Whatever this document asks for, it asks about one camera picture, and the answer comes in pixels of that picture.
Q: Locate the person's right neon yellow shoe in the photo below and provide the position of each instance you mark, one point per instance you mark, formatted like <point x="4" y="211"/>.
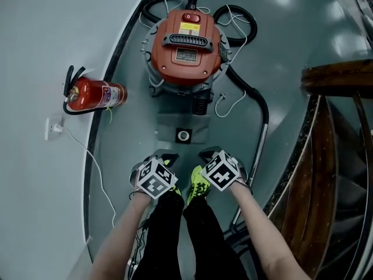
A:
<point x="198" y="185"/>

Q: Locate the person's neon yellow shoe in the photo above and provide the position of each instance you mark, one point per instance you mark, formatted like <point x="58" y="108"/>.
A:
<point x="175" y="189"/>
<point x="198" y="185"/>

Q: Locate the person's left black trouser leg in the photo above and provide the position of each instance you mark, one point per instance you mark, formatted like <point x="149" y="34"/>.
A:
<point x="163" y="238"/>

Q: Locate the white wall socket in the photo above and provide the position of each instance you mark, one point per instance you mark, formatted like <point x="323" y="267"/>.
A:
<point x="52" y="128"/>

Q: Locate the grey fabric dust bag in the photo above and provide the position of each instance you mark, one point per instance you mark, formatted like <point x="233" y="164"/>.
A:
<point x="169" y="127"/>

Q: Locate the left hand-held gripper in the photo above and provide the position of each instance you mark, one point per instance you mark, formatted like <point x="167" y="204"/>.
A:
<point x="154" y="179"/>

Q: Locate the person's left forearm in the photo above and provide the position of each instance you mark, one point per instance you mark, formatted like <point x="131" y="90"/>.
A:
<point x="122" y="238"/>

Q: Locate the metal vacuum wand tube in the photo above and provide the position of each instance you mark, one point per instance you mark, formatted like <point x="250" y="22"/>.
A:
<point x="259" y="150"/>

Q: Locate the orange and grey vacuum cleaner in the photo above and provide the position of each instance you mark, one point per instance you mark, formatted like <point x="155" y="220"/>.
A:
<point x="186" y="69"/>

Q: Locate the person's right black trouser leg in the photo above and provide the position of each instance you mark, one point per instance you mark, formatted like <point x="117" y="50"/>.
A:
<point x="209" y="244"/>

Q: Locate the person's black trouser leg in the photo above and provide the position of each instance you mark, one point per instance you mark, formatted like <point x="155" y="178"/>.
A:
<point x="163" y="238"/>
<point x="209" y="244"/>

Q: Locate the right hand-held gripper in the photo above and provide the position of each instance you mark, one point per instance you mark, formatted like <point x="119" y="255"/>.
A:
<point x="223" y="174"/>

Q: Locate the person's left neon yellow shoe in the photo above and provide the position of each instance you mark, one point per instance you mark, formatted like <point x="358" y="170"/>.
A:
<point x="175" y="189"/>

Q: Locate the red fire extinguisher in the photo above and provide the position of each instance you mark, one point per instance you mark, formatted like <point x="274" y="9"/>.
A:
<point x="93" y="93"/>

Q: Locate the person's right forearm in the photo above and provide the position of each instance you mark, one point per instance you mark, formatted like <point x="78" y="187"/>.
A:
<point x="268" y="232"/>

